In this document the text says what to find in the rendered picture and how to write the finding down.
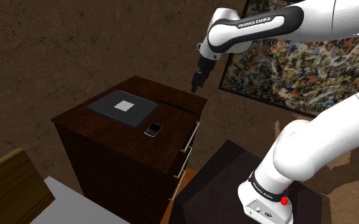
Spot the thin black pen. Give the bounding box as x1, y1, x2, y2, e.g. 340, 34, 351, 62
153, 97, 197, 115

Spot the dark robot stand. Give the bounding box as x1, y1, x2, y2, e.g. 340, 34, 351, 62
168, 139, 332, 224

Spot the dark grey closed laptop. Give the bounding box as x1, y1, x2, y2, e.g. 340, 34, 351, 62
85, 90, 160, 130

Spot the wooden bed with white mattress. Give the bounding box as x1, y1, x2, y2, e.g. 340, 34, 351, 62
0, 148, 130, 224

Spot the dark wooden chest of drawers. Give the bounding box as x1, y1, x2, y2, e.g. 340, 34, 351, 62
50, 75, 208, 224

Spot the colourful abstract wall picture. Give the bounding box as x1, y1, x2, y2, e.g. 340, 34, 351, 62
218, 0, 359, 118

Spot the black and silver phone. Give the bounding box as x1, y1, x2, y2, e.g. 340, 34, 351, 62
144, 122, 164, 137

